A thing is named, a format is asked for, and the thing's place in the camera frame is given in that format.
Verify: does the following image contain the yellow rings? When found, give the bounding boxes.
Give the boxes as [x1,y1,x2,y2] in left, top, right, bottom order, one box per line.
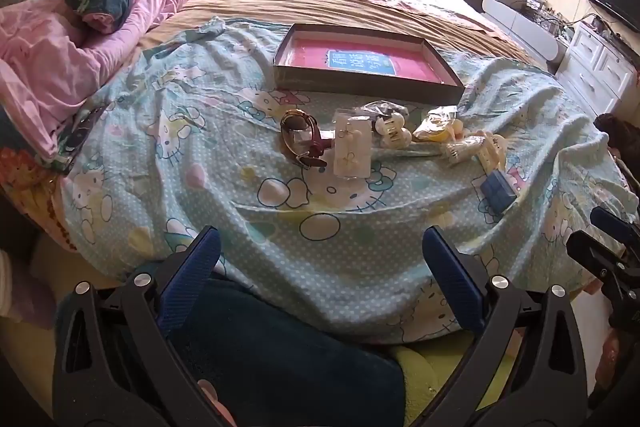
[412,105,463,144]

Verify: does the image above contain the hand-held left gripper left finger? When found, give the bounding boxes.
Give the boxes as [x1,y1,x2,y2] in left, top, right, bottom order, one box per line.
[52,226,241,427]

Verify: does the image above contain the white vanity table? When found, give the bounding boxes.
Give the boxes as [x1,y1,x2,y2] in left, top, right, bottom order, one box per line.
[460,0,568,62]

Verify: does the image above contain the cartoon cat printed blanket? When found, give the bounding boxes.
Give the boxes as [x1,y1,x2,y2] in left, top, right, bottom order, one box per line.
[60,17,640,343]

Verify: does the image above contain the red strap wristwatch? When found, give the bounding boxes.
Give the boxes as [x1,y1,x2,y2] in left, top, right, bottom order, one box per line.
[280,109,335,168]

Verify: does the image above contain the tan bedsheet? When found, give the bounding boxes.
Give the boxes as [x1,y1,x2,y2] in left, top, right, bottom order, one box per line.
[137,0,538,68]

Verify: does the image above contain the dark brown object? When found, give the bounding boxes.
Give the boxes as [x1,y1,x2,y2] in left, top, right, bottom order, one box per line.
[594,112,640,168]

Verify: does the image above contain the orange floral quilt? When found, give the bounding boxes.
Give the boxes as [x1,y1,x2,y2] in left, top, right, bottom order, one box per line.
[0,107,108,253]

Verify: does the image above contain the white drawer cabinet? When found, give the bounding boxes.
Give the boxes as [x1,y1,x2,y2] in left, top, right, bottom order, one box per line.
[555,22,640,118]

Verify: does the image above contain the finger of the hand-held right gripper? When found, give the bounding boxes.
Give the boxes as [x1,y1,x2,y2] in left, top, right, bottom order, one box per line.
[590,206,640,248]
[566,231,640,280]

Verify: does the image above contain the person's yellow-green fleece top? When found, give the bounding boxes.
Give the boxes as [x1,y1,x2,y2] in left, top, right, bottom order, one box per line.
[390,337,516,427]

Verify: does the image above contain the cream claw hair clip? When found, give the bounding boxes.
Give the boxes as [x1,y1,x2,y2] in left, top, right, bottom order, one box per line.
[475,132,508,172]

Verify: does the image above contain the white flower earring packet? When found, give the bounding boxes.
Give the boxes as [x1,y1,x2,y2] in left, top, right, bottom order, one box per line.
[332,108,373,180]

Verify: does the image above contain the small blue box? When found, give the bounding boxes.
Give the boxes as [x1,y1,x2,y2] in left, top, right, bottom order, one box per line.
[479,170,518,212]

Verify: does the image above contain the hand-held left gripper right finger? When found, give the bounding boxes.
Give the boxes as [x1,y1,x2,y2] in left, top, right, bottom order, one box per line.
[422,226,601,427]

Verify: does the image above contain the lilac cloth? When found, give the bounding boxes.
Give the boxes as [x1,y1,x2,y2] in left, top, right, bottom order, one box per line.
[0,252,51,323]

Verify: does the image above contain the pink quilt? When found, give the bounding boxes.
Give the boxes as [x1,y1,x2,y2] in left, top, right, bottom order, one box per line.
[0,0,208,162]

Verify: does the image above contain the person's leg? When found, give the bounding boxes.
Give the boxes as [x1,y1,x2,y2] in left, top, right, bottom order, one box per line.
[170,277,406,427]

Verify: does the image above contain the white hair clip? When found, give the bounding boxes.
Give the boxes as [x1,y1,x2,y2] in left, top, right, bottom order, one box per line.
[361,102,413,146]

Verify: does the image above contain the bracelet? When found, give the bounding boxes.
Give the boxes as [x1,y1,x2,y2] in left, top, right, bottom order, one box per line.
[442,134,488,166]

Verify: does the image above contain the shallow cardboard box pink inside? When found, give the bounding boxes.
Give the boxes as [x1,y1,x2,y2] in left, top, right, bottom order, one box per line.
[272,23,467,106]

